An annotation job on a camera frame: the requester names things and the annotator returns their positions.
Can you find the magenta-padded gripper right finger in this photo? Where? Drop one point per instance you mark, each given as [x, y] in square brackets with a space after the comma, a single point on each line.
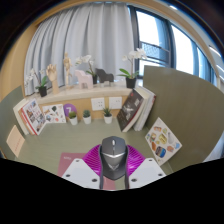
[145, 171]

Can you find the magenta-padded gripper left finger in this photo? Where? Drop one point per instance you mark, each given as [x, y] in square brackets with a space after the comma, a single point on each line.
[81, 173]

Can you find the grey computer mouse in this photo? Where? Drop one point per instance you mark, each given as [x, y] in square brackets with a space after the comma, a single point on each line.
[113, 160]

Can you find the pink mouse pad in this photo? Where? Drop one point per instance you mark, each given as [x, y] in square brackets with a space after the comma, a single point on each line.
[68, 160]

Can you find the white food sticker sheet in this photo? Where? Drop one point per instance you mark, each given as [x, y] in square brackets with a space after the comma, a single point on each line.
[163, 141]

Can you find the small succulent in white pot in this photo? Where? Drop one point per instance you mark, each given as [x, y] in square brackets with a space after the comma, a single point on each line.
[87, 119]
[73, 120]
[107, 119]

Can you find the dark cover book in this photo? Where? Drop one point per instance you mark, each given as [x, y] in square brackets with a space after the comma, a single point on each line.
[130, 110]

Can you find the white books stack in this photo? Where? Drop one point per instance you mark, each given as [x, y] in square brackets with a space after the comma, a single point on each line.
[146, 106]

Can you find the white mixed sticker sheet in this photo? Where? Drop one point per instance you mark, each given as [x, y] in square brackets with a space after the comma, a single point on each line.
[53, 114]

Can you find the purple round number disc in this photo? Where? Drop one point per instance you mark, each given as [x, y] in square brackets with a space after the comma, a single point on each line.
[69, 107]

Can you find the beige paper card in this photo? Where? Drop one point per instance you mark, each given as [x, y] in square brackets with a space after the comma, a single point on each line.
[15, 141]

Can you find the photo collage cover book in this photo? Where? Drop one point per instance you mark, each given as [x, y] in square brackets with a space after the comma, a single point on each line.
[33, 116]

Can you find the cream cover book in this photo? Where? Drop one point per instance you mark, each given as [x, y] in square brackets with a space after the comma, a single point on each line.
[18, 111]

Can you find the large white orchid black pot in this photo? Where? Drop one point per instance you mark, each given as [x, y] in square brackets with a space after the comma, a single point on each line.
[131, 82]

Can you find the small white orchid black pot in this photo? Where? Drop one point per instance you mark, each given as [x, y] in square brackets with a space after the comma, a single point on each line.
[42, 91]

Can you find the black horse figure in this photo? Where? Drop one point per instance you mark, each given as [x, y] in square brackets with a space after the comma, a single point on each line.
[105, 75]

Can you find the wooden hand model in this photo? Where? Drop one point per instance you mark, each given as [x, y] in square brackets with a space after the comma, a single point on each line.
[52, 73]

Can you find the wooden mannequin figure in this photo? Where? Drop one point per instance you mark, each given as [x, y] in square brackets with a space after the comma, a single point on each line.
[67, 66]

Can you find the white orchid behind horses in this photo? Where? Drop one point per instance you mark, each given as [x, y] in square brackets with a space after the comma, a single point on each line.
[87, 59]

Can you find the dark framed window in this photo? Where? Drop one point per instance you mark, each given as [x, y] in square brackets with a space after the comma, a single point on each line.
[153, 36]

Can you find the grey-white curtain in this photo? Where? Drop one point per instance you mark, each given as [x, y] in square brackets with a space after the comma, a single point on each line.
[96, 33]

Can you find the white wall socket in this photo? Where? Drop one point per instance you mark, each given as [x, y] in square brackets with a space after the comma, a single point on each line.
[115, 102]
[98, 104]

